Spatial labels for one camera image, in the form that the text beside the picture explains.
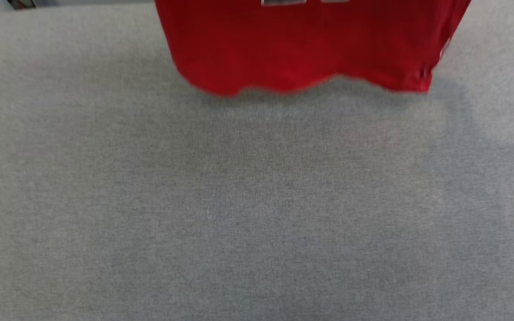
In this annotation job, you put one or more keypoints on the grey fabric work surface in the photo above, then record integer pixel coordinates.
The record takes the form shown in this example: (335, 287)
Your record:
(239, 200)

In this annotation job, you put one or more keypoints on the red and white basketball jersey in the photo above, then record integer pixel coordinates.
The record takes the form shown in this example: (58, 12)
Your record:
(301, 44)

